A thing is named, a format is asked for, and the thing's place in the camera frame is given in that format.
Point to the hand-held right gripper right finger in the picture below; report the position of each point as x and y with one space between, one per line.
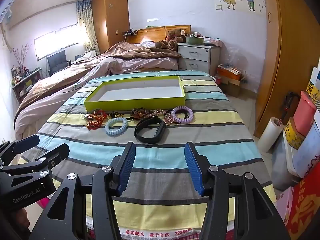
193 170

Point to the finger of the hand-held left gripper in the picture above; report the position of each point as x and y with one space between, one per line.
47 157
20 146

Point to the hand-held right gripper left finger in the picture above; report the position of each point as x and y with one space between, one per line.
126 167

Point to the black smart band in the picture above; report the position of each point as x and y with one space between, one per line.
156 123

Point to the white tray with green rim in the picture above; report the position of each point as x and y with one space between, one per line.
137 90

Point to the striped table cloth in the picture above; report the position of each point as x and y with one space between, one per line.
160 155

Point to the dark gold hair clip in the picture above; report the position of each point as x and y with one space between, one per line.
115 115

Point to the brown patterned hair clip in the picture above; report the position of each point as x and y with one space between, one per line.
140 112

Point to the cluttered wooden shelf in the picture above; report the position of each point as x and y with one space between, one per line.
26 83

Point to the white paper roll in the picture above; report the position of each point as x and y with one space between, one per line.
268 135

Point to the dried flower branches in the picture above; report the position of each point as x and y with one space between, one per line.
21 55

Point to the black chair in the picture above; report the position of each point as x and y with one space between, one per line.
57 60

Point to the cardboard box of books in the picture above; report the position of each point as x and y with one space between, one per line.
230 80

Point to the yellow packet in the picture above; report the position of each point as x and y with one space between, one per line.
295 136

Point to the window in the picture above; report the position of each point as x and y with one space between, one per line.
55 42

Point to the white plastic container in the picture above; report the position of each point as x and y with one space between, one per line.
307 155

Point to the white nightstand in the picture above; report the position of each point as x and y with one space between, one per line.
197 55

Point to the black red tool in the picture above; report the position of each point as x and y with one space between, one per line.
290 105

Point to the red printed box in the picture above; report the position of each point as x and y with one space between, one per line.
305 210

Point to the brown blanket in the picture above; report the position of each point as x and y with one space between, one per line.
140 48

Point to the pink plastic bin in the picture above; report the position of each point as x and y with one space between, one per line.
303 115

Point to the green basin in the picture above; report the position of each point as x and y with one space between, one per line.
194 40

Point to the brown teddy bear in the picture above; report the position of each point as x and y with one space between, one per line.
172 41

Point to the power strip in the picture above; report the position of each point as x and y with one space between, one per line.
130 33

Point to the wooden bed headboard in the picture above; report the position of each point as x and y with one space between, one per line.
155 32

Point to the floral curtain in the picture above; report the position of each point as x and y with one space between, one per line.
86 25

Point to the paper bags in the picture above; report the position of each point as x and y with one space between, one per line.
315 85

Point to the large wooden wardrobe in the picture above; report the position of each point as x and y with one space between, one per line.
287 55

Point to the tall narrow wooden wardrobe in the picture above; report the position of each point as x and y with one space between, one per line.
112 17

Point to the white wall switch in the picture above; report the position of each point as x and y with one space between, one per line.
219 7

